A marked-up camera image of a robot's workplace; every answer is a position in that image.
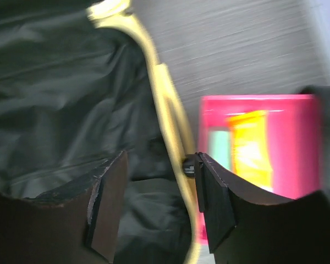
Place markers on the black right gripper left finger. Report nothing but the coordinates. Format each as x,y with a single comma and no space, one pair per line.
77,222

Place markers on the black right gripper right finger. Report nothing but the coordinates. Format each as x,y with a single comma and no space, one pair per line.
247,224

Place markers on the yellow hard-shell suitcase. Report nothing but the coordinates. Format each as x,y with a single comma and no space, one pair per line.
80,82

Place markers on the pink drawer tray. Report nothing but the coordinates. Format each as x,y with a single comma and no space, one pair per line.
293,136

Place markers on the orange cosmetic tube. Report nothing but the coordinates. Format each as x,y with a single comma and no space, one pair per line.
250,156

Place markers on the green white cosmetic tube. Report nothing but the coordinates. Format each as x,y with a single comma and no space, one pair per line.
219,147

